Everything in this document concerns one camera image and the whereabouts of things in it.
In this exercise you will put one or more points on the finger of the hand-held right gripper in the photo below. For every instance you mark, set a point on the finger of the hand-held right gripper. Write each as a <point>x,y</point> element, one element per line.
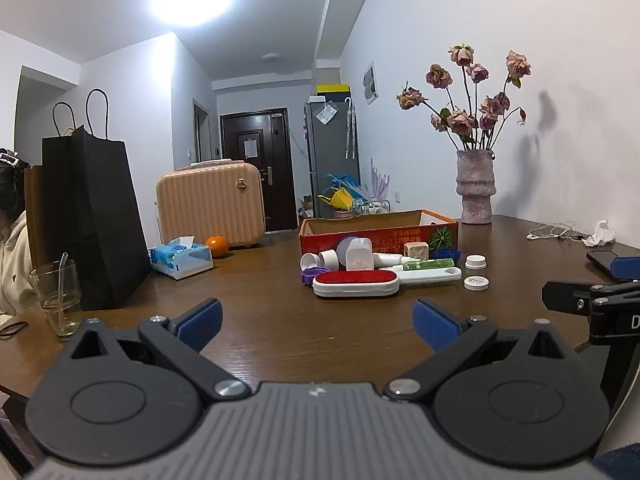
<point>565,297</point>
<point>627,268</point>

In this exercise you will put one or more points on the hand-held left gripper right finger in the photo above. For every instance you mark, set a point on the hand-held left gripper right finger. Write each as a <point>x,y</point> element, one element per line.
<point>435,325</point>

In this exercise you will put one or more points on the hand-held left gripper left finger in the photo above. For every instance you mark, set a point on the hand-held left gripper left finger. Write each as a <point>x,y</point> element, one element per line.
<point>202,322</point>

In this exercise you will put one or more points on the white round lid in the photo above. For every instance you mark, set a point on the white round lid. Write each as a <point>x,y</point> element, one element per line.
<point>477,283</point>

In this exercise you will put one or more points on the green spray bottle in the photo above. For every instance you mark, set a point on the green spray bottle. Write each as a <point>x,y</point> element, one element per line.
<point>425,264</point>

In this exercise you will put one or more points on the blue ribbed bottle cap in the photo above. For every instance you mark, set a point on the blue ribbed bottle cap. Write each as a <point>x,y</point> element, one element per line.
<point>446,254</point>

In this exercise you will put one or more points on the red and white lint brush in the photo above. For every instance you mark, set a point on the red and white lint brush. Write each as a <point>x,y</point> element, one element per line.
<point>357,281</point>

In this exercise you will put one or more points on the red cardboard box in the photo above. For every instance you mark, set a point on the red cardboard box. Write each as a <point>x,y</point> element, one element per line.
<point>390,237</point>

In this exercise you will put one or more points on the white plastic bottle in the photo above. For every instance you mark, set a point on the white plastic bottle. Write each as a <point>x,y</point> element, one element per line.
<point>359,255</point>

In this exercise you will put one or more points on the purple ribbed cap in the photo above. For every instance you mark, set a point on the purple ribbed cap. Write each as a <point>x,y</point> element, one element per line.
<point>314,276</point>

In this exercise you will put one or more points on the black phone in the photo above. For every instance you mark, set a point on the black phone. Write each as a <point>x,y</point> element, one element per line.
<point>600,261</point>

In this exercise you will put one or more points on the crumpled white tissue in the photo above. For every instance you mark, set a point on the crumpled white tissue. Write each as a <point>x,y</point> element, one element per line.
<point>600,235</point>

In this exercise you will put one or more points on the blue tissue pack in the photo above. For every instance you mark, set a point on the blue tissue pack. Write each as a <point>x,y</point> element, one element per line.
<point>180,257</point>

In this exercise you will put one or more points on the white ribbed bottle cap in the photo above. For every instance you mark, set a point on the white ribbed bottle cap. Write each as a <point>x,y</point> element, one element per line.
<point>476,261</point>

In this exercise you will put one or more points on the orange fruit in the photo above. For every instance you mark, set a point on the orange fruit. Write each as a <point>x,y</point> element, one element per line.
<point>217,246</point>

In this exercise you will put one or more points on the beige cube box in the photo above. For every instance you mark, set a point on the beige cube box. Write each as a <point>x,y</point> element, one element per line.
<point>416,250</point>

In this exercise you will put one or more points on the peach ribbed suitcase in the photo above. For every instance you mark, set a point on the peach ribbed suitcase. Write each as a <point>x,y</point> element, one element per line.
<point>210,205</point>

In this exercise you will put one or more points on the blue rimmed round lid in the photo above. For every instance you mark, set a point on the blue rimmed round lid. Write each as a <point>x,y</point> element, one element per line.
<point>342,247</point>

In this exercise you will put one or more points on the small white cup cap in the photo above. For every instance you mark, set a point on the small white cup cap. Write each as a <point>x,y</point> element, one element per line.
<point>330,259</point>
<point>309,261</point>

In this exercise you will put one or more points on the small rack with bottles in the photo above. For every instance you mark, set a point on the small rack with bottles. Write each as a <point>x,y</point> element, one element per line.
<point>372,206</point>

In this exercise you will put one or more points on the pink textured vase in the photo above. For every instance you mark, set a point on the pink textured vase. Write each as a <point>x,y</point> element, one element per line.
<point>476,185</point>

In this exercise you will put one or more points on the black paper bag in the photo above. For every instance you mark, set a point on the black paper bag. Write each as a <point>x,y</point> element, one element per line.
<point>100,220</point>

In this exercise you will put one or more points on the clear glass straw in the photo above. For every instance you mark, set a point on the clear glass straw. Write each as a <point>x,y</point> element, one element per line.
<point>62,280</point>

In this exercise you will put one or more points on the clear drinking glass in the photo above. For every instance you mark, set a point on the clear drinking glass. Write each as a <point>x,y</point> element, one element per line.
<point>50,285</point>

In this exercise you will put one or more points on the yellow plastic item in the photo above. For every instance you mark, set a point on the yellow plastic item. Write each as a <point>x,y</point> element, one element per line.
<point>339,200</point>

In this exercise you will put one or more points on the blue plastic item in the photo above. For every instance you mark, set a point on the blue plastic item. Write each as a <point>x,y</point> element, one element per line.
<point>340,180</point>

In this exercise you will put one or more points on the dark brown entrance door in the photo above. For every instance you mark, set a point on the dark brown entrance door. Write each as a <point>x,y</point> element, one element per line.
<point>270,150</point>

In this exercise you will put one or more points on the grey refrigerator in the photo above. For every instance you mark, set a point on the grey refrigerator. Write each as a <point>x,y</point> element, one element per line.
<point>325,160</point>

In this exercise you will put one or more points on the dried pink roses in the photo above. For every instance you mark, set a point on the dried pink roses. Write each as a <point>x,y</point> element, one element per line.
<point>462,120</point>

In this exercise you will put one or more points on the hanging folded umbrella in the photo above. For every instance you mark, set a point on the hanging folded umbrella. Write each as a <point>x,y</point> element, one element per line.
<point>350,130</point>

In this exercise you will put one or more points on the clear bag on refrigerator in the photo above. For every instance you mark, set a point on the clear bag on refrigerator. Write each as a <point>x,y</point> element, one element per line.
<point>326,113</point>

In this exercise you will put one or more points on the yellow box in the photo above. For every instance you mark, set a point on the yellow box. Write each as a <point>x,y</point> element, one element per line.
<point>332,89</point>

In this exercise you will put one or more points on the purple coral wall sticker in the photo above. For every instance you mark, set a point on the purple coral wall sticker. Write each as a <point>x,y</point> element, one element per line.
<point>380,180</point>

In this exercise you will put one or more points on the grey interior door frame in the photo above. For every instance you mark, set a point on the grey interior door frame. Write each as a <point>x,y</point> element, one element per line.
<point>200,130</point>

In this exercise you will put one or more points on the wall picture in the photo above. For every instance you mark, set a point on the wall picture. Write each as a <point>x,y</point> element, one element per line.
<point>371,82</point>

